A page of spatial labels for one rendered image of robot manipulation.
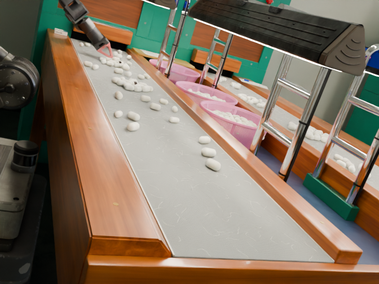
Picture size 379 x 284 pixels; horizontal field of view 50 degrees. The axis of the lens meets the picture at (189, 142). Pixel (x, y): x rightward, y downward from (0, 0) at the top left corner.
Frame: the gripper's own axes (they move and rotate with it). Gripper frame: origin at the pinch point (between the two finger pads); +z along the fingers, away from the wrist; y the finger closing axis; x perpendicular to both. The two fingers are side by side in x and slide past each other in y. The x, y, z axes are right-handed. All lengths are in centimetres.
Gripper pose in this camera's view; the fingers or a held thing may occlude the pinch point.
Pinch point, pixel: (110, 56)
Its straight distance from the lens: 193.8
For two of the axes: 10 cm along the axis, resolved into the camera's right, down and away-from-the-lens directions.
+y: -3.3, -4.0, 8.5
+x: -7.9, 6.1, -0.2
